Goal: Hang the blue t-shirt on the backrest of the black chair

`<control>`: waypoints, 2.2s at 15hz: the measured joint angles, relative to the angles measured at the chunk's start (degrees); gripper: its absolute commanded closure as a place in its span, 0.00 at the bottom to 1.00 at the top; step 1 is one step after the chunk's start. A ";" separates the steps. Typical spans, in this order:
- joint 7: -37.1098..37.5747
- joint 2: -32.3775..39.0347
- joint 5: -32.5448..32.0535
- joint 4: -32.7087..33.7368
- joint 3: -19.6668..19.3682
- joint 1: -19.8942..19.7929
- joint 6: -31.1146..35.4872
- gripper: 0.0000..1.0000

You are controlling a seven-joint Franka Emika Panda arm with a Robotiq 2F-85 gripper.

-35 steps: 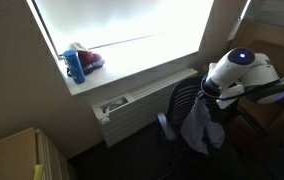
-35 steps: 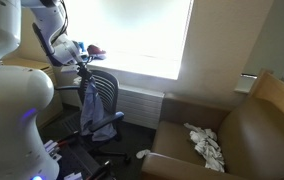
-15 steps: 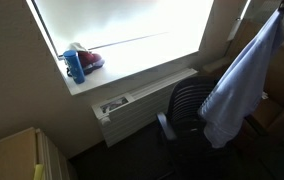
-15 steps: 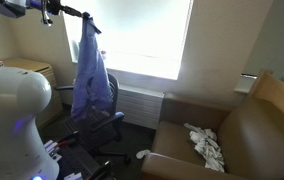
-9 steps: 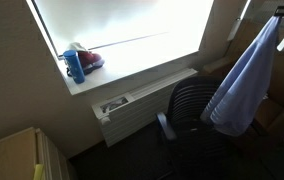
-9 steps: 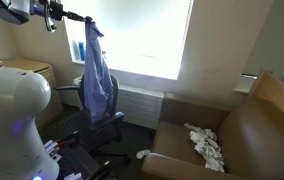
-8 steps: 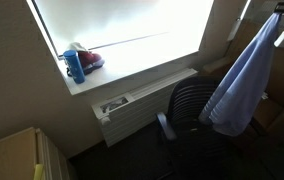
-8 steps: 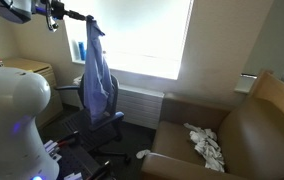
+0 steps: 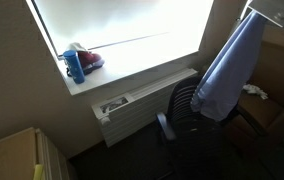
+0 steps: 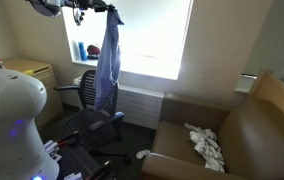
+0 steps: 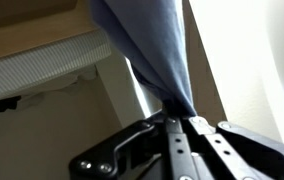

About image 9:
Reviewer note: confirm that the light wooden dresser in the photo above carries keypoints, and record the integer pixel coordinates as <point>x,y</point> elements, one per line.
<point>12,156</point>

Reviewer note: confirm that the white wall radiator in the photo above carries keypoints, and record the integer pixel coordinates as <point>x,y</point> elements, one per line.
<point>142,106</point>

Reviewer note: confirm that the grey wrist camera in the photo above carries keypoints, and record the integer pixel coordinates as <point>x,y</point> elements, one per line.
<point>275,10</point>

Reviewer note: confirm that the blue t-shirt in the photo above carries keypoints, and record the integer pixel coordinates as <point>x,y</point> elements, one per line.
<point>228,73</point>

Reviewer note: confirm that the printed paper sheet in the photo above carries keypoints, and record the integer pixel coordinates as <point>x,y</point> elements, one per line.
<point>114,104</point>

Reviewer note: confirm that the black office chair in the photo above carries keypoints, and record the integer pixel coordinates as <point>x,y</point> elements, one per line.
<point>195,133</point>

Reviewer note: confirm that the large crumpled white cloth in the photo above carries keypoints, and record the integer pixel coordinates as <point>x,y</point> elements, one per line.
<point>255,90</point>

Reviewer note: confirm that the yellow sticky note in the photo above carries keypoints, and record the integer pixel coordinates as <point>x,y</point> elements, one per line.
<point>38,172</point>

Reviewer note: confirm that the red shoe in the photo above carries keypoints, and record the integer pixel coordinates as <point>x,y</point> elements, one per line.
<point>90,60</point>

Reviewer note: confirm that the brown leather armchair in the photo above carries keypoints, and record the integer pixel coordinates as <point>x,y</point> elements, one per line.
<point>275,93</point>

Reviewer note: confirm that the blue cylindrical bottle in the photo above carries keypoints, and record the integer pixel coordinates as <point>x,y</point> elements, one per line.
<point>74,66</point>

